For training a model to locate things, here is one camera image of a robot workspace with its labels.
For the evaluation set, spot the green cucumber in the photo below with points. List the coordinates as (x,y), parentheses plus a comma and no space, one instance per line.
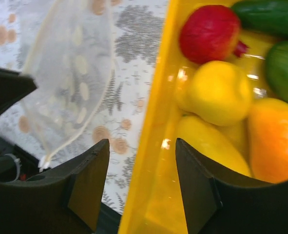
(265,16)

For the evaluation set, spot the yellow pear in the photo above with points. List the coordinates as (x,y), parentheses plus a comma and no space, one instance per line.
(219,92)

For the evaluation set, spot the yellow plastic tray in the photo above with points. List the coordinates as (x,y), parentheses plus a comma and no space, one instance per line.
(154,204)

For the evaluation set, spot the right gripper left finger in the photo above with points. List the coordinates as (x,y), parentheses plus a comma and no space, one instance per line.
(63,200)

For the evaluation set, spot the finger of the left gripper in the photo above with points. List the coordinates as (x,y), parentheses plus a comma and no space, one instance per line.
(13,87)

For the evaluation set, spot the green red mango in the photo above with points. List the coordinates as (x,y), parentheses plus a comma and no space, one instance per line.
(276,69)

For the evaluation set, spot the orange mango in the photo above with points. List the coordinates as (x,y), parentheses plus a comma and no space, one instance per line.
(268,136)

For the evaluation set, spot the floral tablecloth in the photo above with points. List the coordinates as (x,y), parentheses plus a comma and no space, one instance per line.
(136,30)

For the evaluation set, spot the clear zip top bag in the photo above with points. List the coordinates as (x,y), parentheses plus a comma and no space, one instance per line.
(70,58)

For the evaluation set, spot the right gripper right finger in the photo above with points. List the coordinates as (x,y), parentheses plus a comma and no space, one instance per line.
(218,200)

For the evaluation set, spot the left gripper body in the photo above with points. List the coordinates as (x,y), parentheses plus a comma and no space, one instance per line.
(16,163)

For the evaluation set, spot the red pomegranate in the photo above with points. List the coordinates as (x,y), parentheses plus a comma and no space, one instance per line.
(211,33)

